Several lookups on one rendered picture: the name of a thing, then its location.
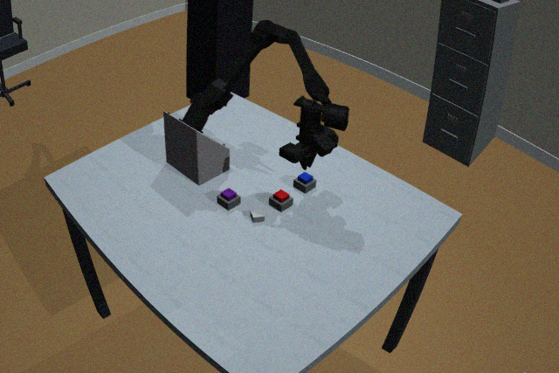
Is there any purple button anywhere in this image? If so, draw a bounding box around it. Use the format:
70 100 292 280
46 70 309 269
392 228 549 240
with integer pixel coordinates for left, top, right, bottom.
217 189 241 211

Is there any blue button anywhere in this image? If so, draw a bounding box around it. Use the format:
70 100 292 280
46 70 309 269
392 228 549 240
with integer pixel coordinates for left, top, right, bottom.
293 172 317 194

